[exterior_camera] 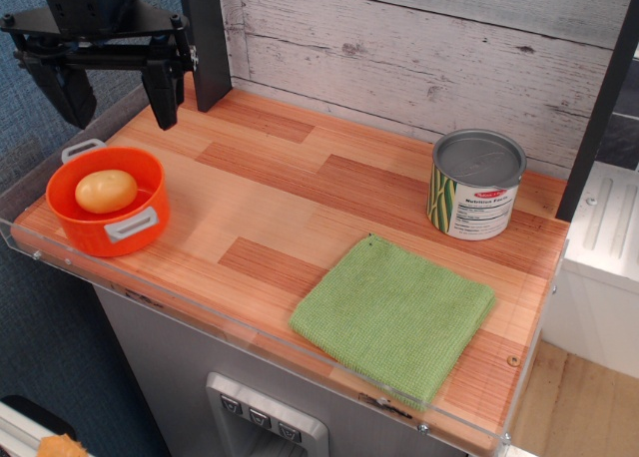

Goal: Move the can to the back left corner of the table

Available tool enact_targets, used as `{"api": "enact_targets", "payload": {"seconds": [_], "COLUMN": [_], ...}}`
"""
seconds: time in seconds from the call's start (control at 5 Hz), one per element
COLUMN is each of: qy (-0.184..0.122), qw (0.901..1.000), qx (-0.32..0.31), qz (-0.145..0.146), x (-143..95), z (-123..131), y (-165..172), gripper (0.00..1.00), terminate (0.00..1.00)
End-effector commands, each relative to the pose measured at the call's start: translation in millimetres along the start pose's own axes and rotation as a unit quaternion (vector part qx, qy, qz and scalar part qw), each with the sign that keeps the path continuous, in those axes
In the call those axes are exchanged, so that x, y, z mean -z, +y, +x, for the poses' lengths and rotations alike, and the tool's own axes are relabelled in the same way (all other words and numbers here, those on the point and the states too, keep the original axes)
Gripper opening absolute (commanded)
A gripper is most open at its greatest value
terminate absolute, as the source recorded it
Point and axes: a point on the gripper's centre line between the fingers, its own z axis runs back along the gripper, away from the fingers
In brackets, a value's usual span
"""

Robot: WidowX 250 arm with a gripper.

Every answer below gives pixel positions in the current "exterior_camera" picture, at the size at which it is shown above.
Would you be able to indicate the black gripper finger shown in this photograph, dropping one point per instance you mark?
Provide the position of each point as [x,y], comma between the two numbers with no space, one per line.
[163,81]
[68,90]

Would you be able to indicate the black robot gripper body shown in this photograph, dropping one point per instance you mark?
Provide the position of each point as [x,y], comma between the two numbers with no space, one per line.
[101,34]

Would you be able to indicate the toy corn can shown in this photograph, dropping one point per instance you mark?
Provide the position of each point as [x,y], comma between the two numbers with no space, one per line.
[474,181]

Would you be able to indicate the white black corner object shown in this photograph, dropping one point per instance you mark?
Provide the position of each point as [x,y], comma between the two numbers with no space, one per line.
[24,423]

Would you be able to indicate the yellow toy potato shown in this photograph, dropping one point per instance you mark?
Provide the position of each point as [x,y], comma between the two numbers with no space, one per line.
[106,191]

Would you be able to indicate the clear acrylic table guard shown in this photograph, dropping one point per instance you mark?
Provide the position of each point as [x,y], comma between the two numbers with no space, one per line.
[265,197]

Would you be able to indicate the orange toy pot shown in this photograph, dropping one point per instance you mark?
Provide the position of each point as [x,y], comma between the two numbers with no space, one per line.
[120,232]

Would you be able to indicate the grey toy fridge cabinet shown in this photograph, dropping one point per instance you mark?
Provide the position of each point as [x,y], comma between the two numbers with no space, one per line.
[172,359]

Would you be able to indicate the green folded cloth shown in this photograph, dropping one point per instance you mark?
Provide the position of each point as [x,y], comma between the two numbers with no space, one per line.
[393,317]

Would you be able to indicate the silver dispenser panel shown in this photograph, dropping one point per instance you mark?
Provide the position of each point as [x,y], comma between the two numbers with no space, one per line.
[251,423]

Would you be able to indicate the orange fuzzy object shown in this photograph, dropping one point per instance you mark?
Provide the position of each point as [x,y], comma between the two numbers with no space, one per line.
[60,446]

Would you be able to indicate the white toy sink unit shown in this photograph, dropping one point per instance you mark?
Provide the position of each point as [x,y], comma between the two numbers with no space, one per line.
[592,311]

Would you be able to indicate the black left post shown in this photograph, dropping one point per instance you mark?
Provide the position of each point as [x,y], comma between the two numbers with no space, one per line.
[207,32]

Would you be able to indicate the black post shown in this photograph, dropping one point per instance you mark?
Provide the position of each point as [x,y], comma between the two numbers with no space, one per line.
[613,81]
[207,32]

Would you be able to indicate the black right post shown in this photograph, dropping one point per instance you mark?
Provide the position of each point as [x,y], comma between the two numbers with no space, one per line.
[613,81]

